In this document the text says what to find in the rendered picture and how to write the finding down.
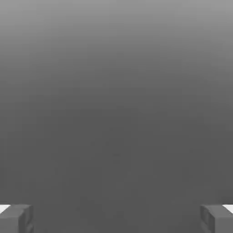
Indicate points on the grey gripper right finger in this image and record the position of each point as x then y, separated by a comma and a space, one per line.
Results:
218, 218

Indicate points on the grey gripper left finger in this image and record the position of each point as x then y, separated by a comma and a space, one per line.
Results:
14, 218

